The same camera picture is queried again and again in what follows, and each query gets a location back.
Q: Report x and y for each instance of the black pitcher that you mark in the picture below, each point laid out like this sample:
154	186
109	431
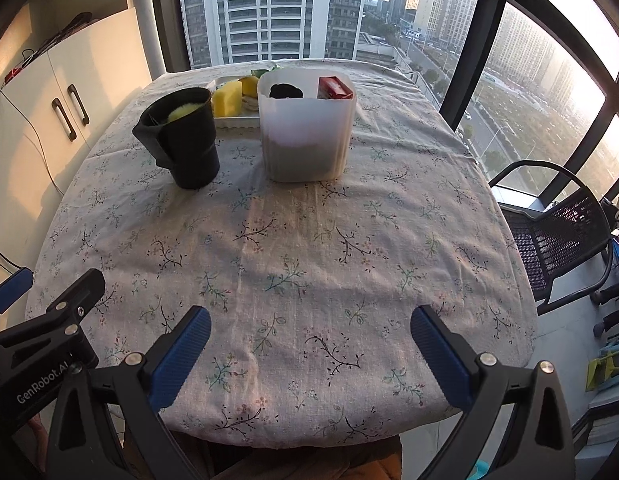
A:
189	155

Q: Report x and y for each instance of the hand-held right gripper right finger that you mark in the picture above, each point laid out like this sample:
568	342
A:
442	360

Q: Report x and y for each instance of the yellow fluffy ball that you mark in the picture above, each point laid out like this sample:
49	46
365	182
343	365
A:
185	111

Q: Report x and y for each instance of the white cabinet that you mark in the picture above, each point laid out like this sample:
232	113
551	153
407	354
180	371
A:
24	160

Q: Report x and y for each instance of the small red item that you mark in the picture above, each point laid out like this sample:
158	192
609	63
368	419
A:
12	75

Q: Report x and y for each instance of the yellow lemon-shaped sponge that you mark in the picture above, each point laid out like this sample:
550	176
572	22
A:
248	86

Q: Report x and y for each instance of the black round object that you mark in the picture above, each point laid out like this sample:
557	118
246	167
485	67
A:
287	91

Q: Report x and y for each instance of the white plastic tray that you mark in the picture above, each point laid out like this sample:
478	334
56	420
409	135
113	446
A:
234	122

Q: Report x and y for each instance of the red box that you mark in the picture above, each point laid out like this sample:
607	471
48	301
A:
335	89

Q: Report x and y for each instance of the black mesh chair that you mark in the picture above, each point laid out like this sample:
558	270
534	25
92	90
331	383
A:
554	245

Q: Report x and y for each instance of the yellow rectangular sponge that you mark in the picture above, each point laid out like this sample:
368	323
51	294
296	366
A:
227	101

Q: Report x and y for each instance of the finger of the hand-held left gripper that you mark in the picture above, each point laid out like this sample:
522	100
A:
11	286
69	305

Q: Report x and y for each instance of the yellow-green item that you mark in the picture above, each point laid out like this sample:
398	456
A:
602	372

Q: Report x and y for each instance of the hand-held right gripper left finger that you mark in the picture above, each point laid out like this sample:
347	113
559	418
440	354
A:
182	355

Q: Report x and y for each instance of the white plastic bin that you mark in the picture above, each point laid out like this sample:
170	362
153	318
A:
304	150

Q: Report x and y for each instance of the floral tablecloth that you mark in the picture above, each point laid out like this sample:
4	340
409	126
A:
314	260

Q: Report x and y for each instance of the black items on cabinet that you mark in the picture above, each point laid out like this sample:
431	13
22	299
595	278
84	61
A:
69	30

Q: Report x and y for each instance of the dark furniture legs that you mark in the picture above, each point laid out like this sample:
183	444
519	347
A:
612	305

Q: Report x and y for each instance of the black window frame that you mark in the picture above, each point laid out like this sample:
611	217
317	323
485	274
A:
482	35

